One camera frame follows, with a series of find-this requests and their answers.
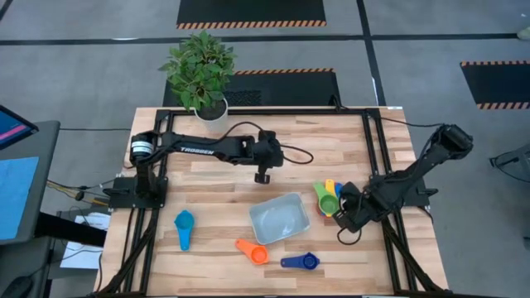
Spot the white paper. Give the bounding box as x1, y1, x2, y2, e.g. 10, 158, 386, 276
60, 211, 112, 270

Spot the computer monitor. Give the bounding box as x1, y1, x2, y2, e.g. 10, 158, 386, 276
0, 103, 40, 151

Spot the cyan measuring cup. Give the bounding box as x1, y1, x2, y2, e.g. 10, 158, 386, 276
173, 209, 195, 252

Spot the blue sheet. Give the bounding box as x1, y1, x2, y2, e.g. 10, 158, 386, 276
0, 156, 41, 241

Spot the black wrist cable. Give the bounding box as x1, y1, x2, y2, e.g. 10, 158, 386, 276
214, 121, 315, 166
336, 225, 364, 246

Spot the green leafy plant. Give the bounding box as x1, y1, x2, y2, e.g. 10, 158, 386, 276
158, 31, 238, 112

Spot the grey desk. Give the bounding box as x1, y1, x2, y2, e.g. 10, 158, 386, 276
0, 119, 61, 245

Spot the grey plastic basket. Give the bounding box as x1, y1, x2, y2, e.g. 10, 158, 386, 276
248, 192, 311, 246

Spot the green measuring cup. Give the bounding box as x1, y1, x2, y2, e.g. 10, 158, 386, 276
312, 180, 340, 219

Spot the coloured cable bundle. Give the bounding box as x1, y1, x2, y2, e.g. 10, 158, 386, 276
46, 179, 111, 207

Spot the black aluminium table frame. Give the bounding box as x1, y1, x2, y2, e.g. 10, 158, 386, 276
97, 107, 451, 298

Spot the black hazard-striped floor mat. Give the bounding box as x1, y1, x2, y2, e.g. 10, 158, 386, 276
162, 68, 343, 108
176, 0, 327, 30
460, 60, 530, 111

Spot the black computer mouse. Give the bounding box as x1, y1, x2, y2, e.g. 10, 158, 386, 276
2, 276, 34, 298

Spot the navy measuring cup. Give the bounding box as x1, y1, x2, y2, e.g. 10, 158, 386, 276
280, 252, 321, 272

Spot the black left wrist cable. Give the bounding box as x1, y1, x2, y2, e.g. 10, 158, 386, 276
214, 121, 315, 166

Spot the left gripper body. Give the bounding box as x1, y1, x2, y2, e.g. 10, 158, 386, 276
253, 130, 286, 185

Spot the white plant pot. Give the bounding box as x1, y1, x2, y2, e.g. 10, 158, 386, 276
193, 97, 229, 134

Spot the black power cable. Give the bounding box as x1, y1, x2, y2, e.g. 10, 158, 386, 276
330, 95, 446, 127

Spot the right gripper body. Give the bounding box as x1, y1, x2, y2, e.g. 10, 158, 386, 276
332, 180, 376, 233

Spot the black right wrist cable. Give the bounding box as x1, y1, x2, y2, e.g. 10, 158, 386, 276
336, 225, 364, 246

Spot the black tripod base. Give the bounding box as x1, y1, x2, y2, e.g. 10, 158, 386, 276
489, 143, 530, 183

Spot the black desk leg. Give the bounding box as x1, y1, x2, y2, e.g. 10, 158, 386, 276
35, 210, 108, 248

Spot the orange measuring cup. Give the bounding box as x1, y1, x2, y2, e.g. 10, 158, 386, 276
234, 238, 270, 266

